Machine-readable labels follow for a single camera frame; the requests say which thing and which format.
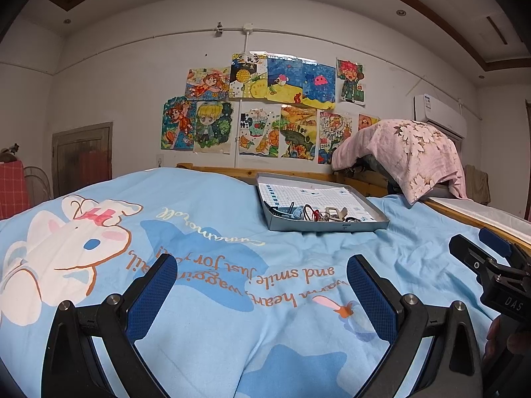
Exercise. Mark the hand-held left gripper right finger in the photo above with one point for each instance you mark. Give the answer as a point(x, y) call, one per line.
point(369, 294)

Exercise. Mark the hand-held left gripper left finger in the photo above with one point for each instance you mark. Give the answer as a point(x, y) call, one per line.
point(151, 294)

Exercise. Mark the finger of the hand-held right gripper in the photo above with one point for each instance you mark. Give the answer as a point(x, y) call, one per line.
point(468, 255)
point(495, 241)

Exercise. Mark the grey cardboard box tray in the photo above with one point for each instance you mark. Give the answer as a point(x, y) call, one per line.
point(315, 192)

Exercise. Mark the white mattress sheet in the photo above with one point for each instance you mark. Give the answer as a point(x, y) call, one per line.
point(481, 211)

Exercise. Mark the olive hanging cloth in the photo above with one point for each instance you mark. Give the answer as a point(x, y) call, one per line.
point(477, 184)

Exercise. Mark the light blue printed blanket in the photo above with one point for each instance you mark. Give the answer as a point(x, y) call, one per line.
point(186, 236)

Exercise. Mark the beige hair claw clip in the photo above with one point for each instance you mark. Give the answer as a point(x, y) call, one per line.
point(337, 212)

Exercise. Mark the pink floral blanket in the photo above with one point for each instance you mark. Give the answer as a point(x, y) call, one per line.
point(415, 153)

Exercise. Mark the dark bedding pile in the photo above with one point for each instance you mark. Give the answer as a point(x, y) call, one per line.
point(373, 166)

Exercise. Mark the white air conditioner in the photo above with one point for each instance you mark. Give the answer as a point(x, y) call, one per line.
point(440, 115)

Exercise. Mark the brown wooden door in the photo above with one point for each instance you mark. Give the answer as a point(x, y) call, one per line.
point(83, 159)

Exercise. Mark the red plaid cloth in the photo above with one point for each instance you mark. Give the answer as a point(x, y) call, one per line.
point(12, 188)

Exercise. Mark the ceiling slot vent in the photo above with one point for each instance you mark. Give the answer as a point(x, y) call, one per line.
point(497, 30)

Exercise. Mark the white conduit clip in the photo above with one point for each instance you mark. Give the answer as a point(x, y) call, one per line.
point(218, 28)

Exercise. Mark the white junction box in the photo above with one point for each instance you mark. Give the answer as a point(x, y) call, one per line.
point(247, 27)

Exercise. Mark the white wall socket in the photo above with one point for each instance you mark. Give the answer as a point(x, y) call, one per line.
point(160, 159)

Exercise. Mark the wooden bed frame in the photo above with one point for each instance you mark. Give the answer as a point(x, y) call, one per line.
point(249, 173)

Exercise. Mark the group of colourful wall drawings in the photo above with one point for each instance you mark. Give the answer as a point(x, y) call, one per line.
point(269, 112)

